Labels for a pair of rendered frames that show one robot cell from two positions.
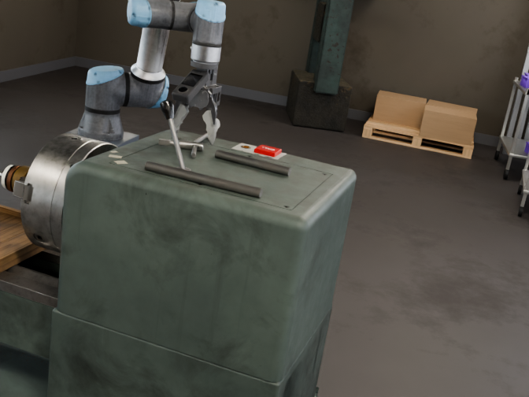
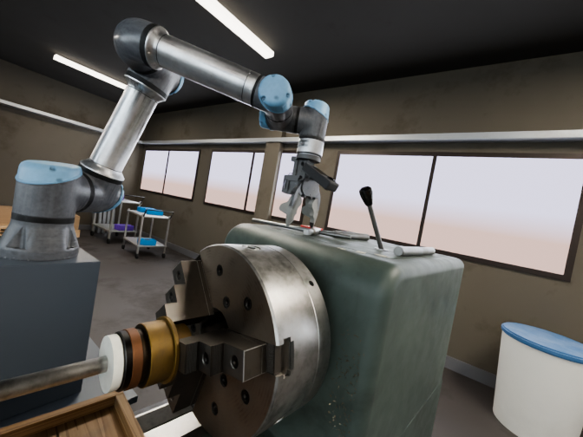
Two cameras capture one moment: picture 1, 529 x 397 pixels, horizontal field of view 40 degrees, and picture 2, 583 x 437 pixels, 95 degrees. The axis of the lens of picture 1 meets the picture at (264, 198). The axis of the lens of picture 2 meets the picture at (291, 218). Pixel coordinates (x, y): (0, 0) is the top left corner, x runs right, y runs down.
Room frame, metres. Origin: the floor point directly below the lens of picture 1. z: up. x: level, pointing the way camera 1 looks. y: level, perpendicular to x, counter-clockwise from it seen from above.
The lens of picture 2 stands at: (1.55, 0.92, 1.32)
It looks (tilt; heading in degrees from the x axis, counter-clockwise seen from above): 2 degrees down; 296
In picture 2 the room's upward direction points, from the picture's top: 10 degrees clockwise
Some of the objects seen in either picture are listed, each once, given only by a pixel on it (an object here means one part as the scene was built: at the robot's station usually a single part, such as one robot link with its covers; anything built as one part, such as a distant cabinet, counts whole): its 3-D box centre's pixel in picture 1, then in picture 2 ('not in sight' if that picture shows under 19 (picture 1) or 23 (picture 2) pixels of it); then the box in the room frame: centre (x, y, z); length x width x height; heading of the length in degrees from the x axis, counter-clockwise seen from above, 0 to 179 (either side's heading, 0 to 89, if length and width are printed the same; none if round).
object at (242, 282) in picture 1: (212, 237); (342, 304); (1.72, 0.12, 1.06); 0.59 x 0.48 x 0.39; 73
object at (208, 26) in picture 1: (209, 22); (313, 122); (1.87, 0.21, 1.57); 0.09 x 0.08 x 0.11; 25
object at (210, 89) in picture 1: (203, 84); (303, 177); (1.88, 0.20, 1.42); 0.09 x 0.08 x 0.12; 163
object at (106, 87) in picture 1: (106, 87); (51, 187); (2.38, 0.58, 1.27); 0.13 x 0.12 x 0.14; 115
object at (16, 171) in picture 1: (27, 181); (153, 351); (1.86, 0.65, 1.08); 0.09 x 0.09 x 0.09; 73
